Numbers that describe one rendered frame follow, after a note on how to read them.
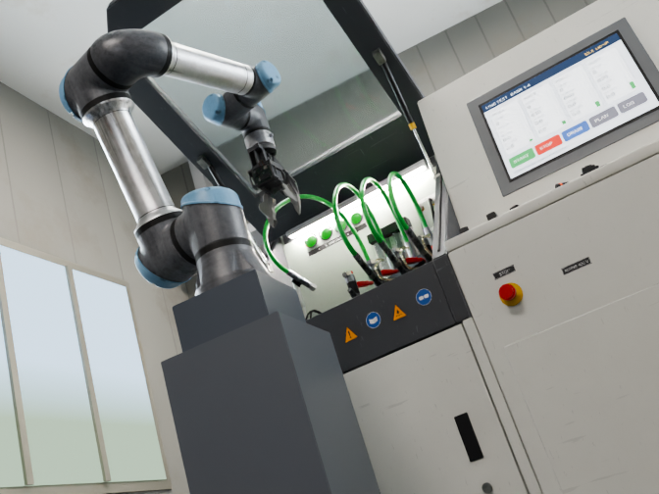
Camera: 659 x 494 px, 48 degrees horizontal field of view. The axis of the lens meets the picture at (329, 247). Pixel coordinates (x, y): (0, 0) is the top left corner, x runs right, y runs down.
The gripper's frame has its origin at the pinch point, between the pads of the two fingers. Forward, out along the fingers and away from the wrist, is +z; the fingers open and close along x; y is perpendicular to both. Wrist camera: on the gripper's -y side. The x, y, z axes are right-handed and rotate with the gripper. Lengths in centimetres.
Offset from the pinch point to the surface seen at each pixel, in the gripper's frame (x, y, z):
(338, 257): -12, -56, -7
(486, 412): 30, -2, 63
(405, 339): 18.5, -2.3, 41.2
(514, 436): 34, -2, 70
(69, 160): -178, -126, -162
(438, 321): 27.6, -2.2, 40.3
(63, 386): -171, -86, -22
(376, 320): 13.2, -2.2, 34.0
